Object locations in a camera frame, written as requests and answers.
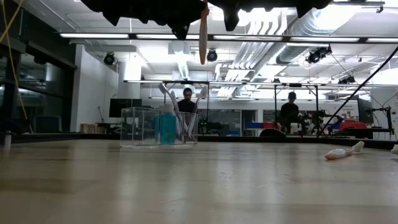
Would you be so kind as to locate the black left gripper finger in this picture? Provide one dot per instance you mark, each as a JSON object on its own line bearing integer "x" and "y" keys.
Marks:
{"x": 181, "y": 31}

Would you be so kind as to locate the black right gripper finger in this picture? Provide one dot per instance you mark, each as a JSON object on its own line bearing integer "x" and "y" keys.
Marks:
{"x": 232, "y": 18}

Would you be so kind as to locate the blue mouthwash bottle white cap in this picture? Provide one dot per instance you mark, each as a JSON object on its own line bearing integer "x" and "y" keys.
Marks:
{"x": 168, "y": 127}

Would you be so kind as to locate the black background robot arm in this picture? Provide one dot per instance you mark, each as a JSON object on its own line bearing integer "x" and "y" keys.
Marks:
{"x": 323, "y": 118}

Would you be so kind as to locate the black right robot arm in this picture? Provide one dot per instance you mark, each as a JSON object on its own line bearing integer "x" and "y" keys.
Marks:
{"x": 311, "y": 4}

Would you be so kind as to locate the black overhead light bar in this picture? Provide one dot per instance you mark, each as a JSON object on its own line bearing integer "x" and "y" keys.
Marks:
{"x": 248, "y": 38}

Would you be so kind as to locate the black round ceiling lamp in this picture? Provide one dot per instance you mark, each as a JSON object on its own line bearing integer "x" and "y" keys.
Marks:
{"x": 109, "y": 59}
{"x": 212, "y": 55}

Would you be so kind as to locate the person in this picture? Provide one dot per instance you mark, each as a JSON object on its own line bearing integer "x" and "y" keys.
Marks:
{"x": 186, "y": 104}
{"x": 290, "y": 113}

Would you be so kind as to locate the black desk monitor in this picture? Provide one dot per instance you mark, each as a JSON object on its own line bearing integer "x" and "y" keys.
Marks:
{"x": 364, "y": 112}
{"x": 124, "y": 107}

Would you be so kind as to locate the clear acrylic organizer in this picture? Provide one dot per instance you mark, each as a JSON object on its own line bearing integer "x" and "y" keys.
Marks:
{"x": 136, "y": 124}

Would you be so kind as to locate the blue bin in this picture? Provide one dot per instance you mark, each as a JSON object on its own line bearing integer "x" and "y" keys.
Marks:
{"x": 253, "y": 125}

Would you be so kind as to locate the wooden crate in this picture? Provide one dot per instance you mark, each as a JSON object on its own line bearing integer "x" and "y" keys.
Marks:
{"x": 91, "y": 128}

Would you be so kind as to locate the red bin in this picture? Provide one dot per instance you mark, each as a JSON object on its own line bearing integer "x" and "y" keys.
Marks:
{"x": 353, "y": 125}

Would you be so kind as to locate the small grey cylinder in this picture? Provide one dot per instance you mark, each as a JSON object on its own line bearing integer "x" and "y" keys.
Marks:
{"x": 8, "y": 140}

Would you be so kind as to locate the black ceiling camera cluster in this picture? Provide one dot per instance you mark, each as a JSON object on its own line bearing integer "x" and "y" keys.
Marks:
{"x": 349, "y": 80}
{"x": 317, "y": 56}

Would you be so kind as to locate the black background rig frame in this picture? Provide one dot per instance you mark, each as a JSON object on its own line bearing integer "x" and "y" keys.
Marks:
{"x": 275, "y": 109}

